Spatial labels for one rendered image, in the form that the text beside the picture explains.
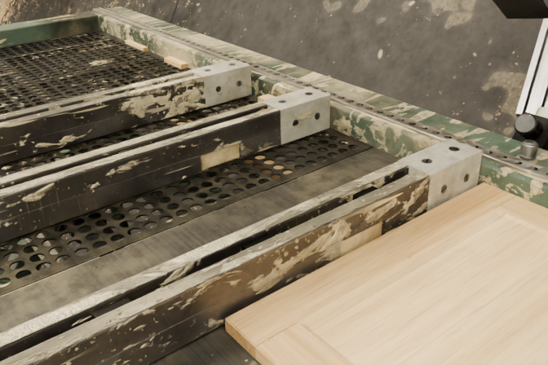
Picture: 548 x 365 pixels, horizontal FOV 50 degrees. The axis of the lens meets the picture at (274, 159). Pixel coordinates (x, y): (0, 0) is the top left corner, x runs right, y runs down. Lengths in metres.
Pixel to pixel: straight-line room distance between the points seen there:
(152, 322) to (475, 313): 0.35
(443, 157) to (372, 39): 1.54
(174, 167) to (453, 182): 0.44
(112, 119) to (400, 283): 0.68
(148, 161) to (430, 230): 0.44
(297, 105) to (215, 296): 0.52
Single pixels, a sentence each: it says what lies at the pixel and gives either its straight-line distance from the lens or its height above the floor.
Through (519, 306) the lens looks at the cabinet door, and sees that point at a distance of 0.73.
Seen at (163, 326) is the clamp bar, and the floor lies 1.35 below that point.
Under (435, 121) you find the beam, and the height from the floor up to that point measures 0.85.
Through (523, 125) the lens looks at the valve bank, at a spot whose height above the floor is 0.79.
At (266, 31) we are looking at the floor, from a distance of 2.84.
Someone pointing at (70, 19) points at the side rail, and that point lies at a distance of 2.04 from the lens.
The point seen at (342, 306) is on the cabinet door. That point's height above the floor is 1.19.
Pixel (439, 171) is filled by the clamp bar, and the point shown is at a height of 1.01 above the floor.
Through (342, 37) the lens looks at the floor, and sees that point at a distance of 2.51.
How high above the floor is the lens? 1.76
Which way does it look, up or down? 45 degrees down
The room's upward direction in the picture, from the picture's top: 65 degrees counter-clockwise
